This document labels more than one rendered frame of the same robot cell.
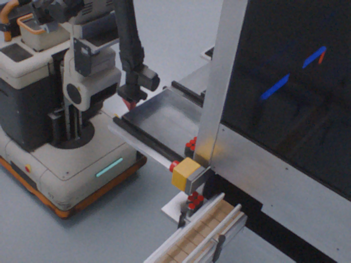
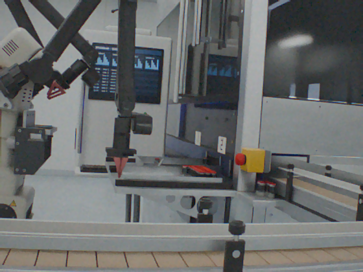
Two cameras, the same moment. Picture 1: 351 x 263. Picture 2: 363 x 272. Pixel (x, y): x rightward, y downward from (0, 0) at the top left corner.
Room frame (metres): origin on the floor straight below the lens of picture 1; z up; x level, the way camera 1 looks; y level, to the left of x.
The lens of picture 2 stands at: (0.21, 1.09, 1.13)
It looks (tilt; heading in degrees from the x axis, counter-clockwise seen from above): 3 degrees down; 312
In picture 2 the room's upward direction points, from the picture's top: 4 degrees clockwise
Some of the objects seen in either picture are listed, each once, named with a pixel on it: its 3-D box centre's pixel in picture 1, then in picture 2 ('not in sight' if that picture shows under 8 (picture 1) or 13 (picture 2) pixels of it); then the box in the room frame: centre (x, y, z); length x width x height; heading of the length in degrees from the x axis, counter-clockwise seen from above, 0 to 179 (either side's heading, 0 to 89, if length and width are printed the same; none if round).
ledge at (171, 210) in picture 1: (189, 211); (264, 199); (0.89, -0.08, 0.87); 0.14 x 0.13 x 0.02; 55
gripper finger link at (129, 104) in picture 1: (129, 100); (116, 164); (1.32, 0.19, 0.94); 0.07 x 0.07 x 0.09; 56
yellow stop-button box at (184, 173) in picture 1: (187, 176); (254, 160); (0.93, -0.06, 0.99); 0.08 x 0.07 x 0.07; 55
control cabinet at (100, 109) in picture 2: not in sight; (122, 98); (2.07, -0.44, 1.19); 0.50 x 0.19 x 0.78; 57
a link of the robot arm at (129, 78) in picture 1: (135, 74); (124, 125); (1.31, 0.17, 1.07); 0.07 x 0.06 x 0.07; 62
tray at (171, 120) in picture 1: (178, 125); (166, 175); (1.27, -0.01, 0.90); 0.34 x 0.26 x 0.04; 55
